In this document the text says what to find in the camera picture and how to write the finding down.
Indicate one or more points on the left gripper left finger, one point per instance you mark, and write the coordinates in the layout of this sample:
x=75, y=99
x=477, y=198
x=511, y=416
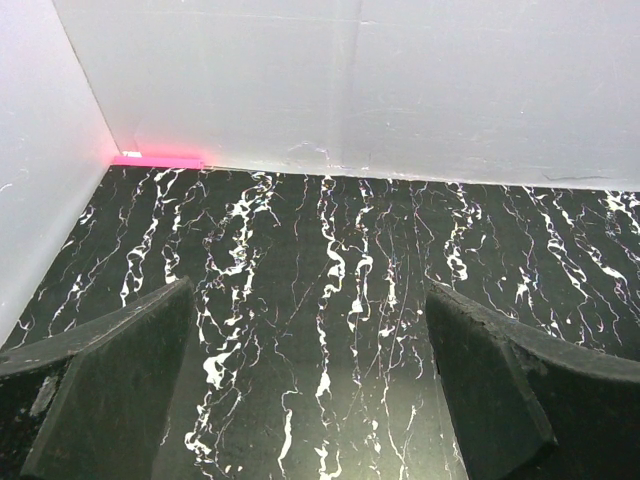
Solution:
x=92, y=402

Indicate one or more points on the pink LED strip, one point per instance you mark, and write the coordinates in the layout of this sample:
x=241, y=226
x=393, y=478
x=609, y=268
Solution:
x=137, y=159

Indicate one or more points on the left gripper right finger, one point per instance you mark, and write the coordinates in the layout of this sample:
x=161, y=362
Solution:
x=526, y=405

